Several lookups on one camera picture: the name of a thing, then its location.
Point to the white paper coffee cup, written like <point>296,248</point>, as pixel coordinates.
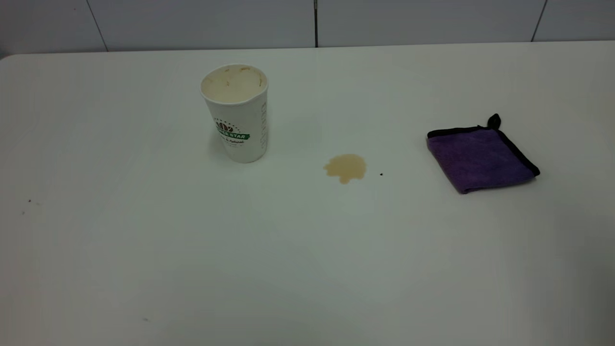
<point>238,120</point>

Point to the purple microfiber cloth black trim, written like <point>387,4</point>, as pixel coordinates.
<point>480,158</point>

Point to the brown coffee spill puddle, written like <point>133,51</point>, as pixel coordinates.
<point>347,167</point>

